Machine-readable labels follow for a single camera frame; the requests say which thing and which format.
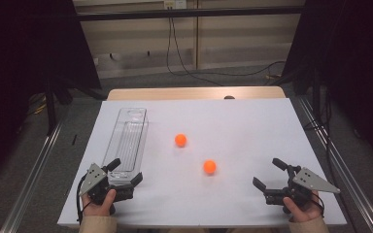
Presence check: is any black metal stand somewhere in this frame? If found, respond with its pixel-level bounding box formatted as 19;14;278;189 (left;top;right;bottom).
43;77;60;136

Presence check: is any metal floor rail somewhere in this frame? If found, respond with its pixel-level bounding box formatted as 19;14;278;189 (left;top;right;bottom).
296;96;373;233
0;118;66;233

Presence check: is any black hanging cable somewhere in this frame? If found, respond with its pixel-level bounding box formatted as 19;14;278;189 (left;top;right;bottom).
165;17;223;87
171;17;287;78

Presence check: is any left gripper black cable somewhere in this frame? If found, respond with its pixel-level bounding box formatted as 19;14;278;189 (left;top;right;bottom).
75;174;89;225

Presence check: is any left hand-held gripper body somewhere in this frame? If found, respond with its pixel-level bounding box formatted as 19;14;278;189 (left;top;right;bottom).
78;162;135;206

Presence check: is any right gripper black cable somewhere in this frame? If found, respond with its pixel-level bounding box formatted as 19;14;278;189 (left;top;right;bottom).
311;189;325;217

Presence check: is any dark curtain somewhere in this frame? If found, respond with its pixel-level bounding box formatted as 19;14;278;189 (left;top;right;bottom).
281;0;373;171
0;0;103;187

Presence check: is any white power outlet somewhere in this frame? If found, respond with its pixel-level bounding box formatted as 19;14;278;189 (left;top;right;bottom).
162;0;188;11

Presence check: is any yellow cable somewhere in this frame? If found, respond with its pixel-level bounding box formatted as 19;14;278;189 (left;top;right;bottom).
28;92;49;117

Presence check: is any person's left hand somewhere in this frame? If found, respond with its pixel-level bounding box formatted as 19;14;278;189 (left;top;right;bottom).
81;188;118;217

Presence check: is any wooden table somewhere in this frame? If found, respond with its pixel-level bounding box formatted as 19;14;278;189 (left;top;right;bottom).
106;85;287;101

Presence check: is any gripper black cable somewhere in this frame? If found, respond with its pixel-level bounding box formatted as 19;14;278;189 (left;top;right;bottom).
75;174;89;225
311;189;325;217

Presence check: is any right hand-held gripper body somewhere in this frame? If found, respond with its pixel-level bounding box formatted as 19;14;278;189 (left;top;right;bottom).
262;164;342;215

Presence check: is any black horizontal bar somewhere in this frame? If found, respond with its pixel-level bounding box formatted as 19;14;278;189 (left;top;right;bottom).
76;5;305;22

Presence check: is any orange ping-pong ball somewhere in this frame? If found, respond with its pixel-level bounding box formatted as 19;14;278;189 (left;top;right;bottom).
202;159;218;176
174;133;188;149

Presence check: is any clear plastic tray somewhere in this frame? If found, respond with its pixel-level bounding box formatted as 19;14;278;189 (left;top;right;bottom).
101;107;151;187

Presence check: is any person's right hand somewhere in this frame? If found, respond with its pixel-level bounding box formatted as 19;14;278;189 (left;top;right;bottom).
283;189;323;223

